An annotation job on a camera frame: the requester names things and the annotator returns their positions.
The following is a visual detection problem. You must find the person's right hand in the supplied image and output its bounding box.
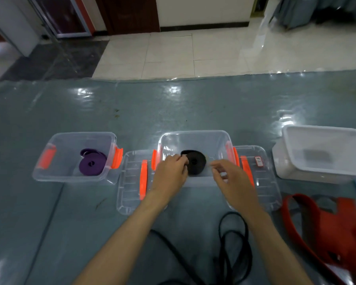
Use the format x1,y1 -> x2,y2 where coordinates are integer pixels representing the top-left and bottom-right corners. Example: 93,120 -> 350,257
210,159 -> 266,220

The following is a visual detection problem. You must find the person's left hand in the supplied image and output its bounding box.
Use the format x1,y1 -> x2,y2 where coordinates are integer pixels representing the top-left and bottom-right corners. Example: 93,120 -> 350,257
147,153 -> 189,207

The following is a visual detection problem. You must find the wide black resistance band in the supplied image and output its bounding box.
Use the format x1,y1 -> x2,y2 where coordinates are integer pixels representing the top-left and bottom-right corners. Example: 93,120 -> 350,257
180,150 -> 208,176

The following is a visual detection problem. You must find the clear plastic storage box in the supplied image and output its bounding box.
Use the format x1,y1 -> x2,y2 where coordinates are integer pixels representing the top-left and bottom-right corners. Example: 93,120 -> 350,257
151,129 -> 240,189
32,132 -> 124,185

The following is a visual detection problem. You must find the narrow black resistance band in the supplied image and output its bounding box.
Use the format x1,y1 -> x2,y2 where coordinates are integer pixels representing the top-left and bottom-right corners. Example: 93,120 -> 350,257
150,212 -> 253,285

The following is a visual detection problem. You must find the purple resistance band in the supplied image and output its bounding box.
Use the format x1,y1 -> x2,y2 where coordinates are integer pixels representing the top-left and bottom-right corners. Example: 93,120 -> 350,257
78,156 -> 107,177

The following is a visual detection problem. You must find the white plastic box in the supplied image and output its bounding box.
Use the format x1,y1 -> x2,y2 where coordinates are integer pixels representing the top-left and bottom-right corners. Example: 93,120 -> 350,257
272,124 -> 356,185

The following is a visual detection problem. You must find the red resistance band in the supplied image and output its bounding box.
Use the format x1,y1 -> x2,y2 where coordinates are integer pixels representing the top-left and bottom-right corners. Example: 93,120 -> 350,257
282,193 -> 356,285

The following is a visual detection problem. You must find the person's right forearm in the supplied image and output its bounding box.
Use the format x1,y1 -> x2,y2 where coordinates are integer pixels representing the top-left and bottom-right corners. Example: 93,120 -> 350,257
246,210 -> 314,285

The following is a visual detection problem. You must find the person's left forearm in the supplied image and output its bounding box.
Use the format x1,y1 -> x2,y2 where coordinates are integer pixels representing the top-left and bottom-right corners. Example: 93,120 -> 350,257
74,196 -> 167,285

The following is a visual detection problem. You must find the clear lid orange handle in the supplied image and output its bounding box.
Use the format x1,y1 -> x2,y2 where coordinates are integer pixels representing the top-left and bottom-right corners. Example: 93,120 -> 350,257
116,150 -> 168,216
225,145 -> 282,213

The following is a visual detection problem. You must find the teal felt table cover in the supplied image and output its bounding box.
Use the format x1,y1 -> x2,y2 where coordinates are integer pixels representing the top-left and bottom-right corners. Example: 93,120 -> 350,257
0,69 -> 356,285

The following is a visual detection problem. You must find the dark brown wooden door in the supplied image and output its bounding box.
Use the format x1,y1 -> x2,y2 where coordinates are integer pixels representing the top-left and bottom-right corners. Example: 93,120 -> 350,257
94,0 -> 161,36

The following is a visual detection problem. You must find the white framed glass door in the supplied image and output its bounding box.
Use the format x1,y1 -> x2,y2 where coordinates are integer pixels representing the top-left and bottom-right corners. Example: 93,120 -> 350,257
27,0 -> 95,38

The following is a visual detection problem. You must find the narrow white door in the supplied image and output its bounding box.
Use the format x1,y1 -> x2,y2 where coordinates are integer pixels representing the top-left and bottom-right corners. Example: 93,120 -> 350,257
0,0 -> 44,57

